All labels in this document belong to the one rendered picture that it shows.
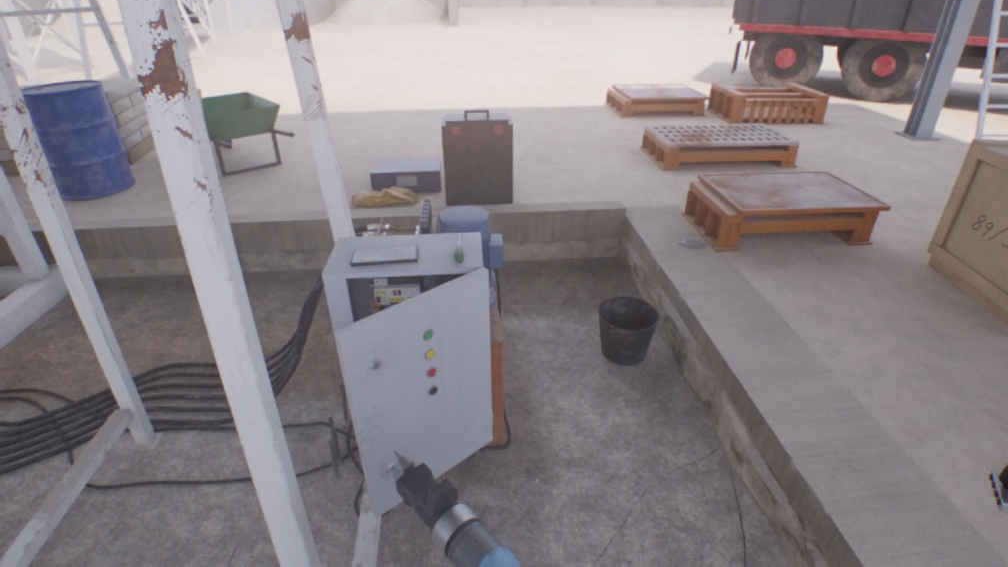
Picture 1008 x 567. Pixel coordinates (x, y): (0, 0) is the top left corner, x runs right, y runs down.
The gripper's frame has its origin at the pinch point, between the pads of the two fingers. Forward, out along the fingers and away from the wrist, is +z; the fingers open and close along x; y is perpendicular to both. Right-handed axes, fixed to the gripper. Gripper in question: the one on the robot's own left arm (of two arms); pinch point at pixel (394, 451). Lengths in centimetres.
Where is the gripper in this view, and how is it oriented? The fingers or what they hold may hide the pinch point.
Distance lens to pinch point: 123.5
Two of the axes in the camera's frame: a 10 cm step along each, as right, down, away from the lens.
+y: 0.1, 8.8, 4.7
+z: -6.6, -3.5, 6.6
